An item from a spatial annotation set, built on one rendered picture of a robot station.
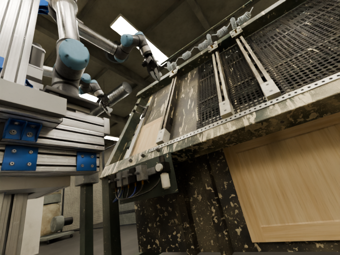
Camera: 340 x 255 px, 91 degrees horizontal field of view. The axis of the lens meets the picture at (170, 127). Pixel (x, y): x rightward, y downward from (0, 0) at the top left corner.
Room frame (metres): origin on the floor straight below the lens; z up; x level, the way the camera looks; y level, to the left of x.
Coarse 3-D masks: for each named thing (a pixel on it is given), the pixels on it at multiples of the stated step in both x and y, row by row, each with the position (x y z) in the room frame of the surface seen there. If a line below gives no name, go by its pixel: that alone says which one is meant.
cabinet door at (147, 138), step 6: (156, 120) 1.39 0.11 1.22; (144, 126) 1.47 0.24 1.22; (150, 126) 1.41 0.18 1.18; (156, 126) 1.34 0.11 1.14; (144, 132) 1.42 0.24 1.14; (150, 132) 1.36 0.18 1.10; (156, 132) 1.30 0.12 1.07; (144, 138) 1.37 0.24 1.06; (150, 138) 1.31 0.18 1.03; (156, 138) 1.25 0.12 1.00; (138, 144) 1.37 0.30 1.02; (144, 144) 1.32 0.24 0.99; (150, 144) 1.26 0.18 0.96; (156, 144) 1.21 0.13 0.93; (138, 150) 1.32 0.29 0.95; (144, 150) 1.26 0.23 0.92
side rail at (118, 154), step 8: (144, 104) 1.94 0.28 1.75; (136, 112) 1.78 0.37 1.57; (128, 120) 1.72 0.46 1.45; (136, 120) 1.77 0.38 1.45; (128, 128) 1.65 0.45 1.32; (120, 136) 1.61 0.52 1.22; (128, 136) 1.64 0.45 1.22; (120, 144) 1.55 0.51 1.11; (112, 152) 1.51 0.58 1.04; (120, 152) 1.54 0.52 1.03; (112, 160) 1.46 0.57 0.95
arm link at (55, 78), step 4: (56, 72) 0.58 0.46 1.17; (52, 76) 0.61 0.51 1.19; (56, 76) 0.59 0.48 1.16; (60, 76) 0.59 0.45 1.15; (52, 80) 0.61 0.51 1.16; (56, 80) 0.60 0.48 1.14; (60, 80) 0.60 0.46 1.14; (64, 80) 0.60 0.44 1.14; (68, 80) 0.61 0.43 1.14; (72, 80) 0.62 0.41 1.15; (76, 80) 0.63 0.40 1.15; (76, 84) 0.65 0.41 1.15
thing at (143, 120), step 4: (152, 96) 1.71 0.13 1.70; (152, 100) 1.70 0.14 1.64; (148, 104) 1.65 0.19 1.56; (148, 108) 1.61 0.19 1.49; (148, 112) 1.60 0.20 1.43; (144, 120) 1.53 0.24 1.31; (140, 124) 1.50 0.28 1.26; (144, 124) 1.52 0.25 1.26; (140, 128) 1.46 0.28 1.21; (136, 132) 1.46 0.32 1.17; (140, 132) 1.46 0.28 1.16; (136, 136) 1.42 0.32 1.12; (136, 140) 1.40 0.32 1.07; (132, 144) 1.39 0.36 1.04; (132, 148) 1.35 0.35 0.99; (128, 152) 1.36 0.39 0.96; (132, 152) 1.35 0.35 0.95; (128, 156) 1.32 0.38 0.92
